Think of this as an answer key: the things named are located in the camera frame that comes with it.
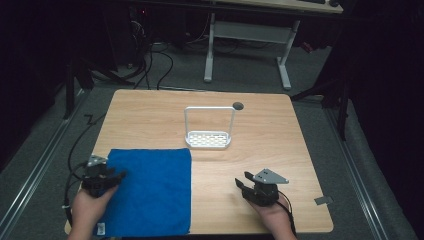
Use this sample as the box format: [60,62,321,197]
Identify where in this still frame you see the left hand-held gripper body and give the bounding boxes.
[81,154,116,198]

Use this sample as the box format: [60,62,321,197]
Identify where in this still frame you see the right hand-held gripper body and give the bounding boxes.
[241,168,290,207]

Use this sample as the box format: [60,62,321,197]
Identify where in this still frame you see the blue towel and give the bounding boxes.
[95,147,194,239]

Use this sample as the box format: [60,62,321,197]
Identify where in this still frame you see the person's right hand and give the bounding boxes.
[247,194,295,236]

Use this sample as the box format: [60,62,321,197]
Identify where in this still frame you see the person's left hand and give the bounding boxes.
[70,184,120,232]

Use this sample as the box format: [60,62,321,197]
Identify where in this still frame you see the grey tape piece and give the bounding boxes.
[313,195,334,206]

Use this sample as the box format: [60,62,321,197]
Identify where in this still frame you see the black metal stand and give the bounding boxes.
[289,64,352,142]
[62,54,136,121]

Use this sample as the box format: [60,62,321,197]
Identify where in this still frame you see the white-legged desk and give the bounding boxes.
[203,0,345,92]

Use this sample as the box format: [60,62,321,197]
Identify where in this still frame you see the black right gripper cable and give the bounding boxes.
[276,190,298,238]

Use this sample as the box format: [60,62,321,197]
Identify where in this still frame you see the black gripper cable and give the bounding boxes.
[276,190,298,238]
[61,113,108,228]

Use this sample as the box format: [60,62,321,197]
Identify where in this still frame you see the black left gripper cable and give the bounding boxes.
[61,113,108,228]

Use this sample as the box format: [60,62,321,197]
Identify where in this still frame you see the white wire rack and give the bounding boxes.
[183,105,237,150]

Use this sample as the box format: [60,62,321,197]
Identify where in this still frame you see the metal floor rail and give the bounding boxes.
[0,89,92,236]
[324,106,392,240]

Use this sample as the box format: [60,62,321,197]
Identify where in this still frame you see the black floor cables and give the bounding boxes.
[128,18,175,91]

